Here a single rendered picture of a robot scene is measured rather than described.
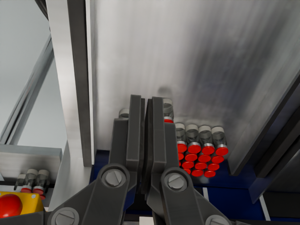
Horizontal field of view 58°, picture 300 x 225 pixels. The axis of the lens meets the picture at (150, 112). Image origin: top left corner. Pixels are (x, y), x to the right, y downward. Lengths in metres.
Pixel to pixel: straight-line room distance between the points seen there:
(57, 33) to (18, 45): 1.18
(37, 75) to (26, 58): 0.60
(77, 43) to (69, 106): 0.13
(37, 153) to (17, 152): 0.04
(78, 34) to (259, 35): 0.22
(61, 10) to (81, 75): 0.08
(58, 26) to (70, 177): 0.28
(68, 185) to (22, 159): 0.12
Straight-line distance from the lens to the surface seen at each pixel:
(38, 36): 1.47
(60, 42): 0.37
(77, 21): 0.33
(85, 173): 0.53
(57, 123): 1.87
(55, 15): 0.36
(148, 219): 0.49
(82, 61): 0.36
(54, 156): 0.56
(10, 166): 0.62
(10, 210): 0.48
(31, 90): 0.92
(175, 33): 0.35
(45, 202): 0.63
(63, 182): 0.52
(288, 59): 0.41
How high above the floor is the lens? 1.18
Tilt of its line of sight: 44 degrees down
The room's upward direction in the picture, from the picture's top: 180 degrees clockwise
